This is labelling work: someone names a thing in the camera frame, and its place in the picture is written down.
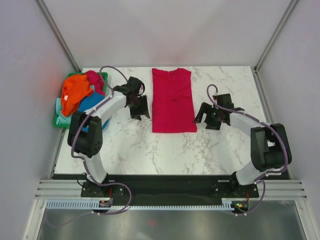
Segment blue t shirt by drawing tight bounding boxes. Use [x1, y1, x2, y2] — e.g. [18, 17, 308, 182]
[77, 91, 111, 133]

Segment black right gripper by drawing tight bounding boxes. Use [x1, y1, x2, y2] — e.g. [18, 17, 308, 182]
[192, 102, 222, 131]

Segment left aluminium corner post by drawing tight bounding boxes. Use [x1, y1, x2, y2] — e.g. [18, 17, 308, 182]
[34, 0, 81, 73]

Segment white slotted cable duct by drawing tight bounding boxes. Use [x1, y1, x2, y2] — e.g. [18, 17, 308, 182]
[45, 199, 235, 211]

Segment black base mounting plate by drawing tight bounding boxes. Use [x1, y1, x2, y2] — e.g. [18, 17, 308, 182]
[81, 175, 259, 205]

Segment orange t shirt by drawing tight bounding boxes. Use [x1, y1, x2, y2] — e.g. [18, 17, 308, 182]
[60, 74, 94, 117]

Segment light teal t shirt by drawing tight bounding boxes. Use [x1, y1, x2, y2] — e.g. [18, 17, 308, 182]
[55, 97, 72, 127]

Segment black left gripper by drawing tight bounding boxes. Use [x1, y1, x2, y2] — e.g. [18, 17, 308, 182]
[127, 95, 149, 122]

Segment right aluminium corner post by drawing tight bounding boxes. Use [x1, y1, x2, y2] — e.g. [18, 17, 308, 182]
[252, 0, 300, 73]

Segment green plastic basket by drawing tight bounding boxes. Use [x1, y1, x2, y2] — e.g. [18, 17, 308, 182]
[53, 70, 108, 129]

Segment right side aluminium rail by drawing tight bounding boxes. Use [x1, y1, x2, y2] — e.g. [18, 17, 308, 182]
[251, 67, 291, 180]

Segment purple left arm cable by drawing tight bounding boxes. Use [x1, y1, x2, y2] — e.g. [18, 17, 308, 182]
[70, 66, 132, 187]

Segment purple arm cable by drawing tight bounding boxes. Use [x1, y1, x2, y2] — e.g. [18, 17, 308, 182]
[70, 66, 132, 187]
[206, 84, 288, 216]

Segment magenta t shirt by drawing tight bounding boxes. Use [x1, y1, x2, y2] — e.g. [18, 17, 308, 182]
[152, 68, 197, 134]
[85, 70, 105, 95]

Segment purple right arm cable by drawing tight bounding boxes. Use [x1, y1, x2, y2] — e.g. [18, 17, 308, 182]
[206, 84, 288, 216]

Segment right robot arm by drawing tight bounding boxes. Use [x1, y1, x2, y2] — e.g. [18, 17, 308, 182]
[193, 93, 292, 197]

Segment aluminium corner post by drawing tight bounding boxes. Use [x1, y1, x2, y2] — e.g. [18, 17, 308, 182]
[34, 0, 81, 73]
[252, 0, 300, 73]

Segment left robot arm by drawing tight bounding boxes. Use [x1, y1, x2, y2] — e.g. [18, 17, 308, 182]
[67, 77, 150, 197]

